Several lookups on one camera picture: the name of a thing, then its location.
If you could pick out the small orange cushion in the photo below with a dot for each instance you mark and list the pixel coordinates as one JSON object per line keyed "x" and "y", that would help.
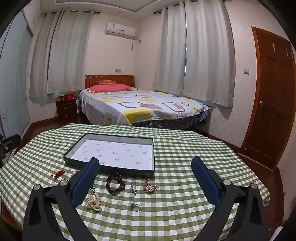
{"x": 106, "y": 82}

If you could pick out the white air conditioner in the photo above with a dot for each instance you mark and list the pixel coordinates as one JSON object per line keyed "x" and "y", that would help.
{"x": 119, "y": 30}

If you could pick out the white curtain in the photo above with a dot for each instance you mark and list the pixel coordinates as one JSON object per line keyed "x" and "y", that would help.
{"x": 69, "y": 53}
{"x": 39, "y": 58}
{"x": 208, "y": 58}
{"x": 170, "y": 51}

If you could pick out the wooden door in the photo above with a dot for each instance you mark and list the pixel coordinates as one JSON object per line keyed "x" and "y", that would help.
{"x": 270, "y": 92}

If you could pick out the wall light switch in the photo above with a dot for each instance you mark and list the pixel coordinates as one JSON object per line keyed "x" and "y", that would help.
{"x": 246, "y": 71}

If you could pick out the printed white bedsheet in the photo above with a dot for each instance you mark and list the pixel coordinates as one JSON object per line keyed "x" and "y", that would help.
{"x": 138, "y": 104}

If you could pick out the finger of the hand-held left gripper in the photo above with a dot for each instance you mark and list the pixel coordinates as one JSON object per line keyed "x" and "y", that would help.
{"x": 10, "y": 141}

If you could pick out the glass sliding wardrobe door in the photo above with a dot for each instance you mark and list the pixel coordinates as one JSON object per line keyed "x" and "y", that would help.
{"x": 13, "y": 81}

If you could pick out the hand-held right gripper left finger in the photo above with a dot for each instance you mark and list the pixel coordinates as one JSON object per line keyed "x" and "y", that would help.
{"x": 84, "y": 183}

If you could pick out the green shallow tray box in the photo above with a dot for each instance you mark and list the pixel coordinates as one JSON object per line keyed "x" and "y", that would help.
{"x": 115, "y": 150}

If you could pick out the green checkered tablecloth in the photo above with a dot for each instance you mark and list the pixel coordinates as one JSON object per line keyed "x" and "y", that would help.
{"x": 173, "y": 197}

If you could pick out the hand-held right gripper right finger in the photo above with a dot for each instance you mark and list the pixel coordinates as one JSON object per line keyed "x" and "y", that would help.
{"x": 205, "y": 183}

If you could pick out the dark wooden nightstand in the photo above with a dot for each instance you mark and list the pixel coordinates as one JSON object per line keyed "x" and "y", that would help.
{"x": 67, "y": 111}

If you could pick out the red box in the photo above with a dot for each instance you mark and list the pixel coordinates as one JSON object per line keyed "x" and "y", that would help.
{"x": 60, "y": 98}
{"x": 70, "y": 97}

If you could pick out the wooden bed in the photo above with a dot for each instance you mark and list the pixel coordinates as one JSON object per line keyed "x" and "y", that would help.
{"x": 108, "y": 80}

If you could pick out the blue plaid bed skirt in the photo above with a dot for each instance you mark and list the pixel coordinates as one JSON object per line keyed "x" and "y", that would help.
{"x": 175, "y": 121}

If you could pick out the pink pillow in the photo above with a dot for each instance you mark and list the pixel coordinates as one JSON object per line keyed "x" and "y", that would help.
{"x": 108, "y": 88}

